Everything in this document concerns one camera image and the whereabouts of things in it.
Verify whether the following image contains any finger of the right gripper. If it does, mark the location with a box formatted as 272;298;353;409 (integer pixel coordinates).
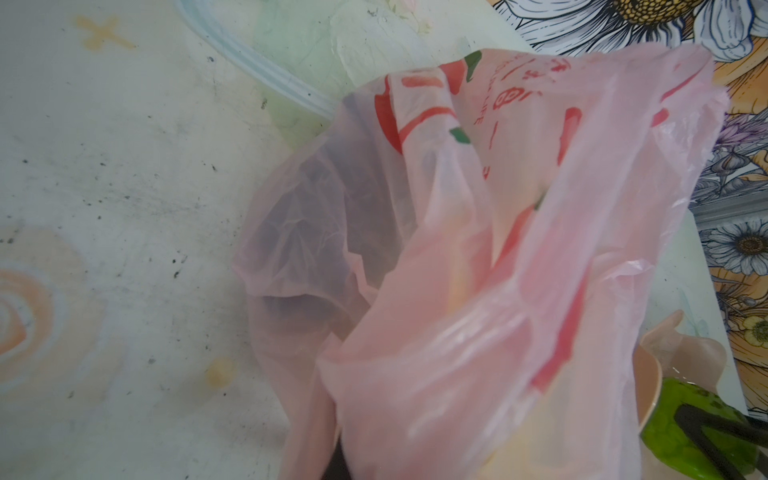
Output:
674;404;767;480

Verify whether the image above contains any green fake lime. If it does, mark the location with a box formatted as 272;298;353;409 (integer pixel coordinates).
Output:
640;378;767;479

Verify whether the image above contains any pink flower-shaped bowl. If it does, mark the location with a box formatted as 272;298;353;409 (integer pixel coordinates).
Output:
633;310;727;429

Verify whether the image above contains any pink plastic bag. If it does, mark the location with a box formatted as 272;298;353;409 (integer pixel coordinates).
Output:
233;43;729;479

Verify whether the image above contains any right aluminium corner post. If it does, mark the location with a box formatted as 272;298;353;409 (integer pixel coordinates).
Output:
690;191;767;230

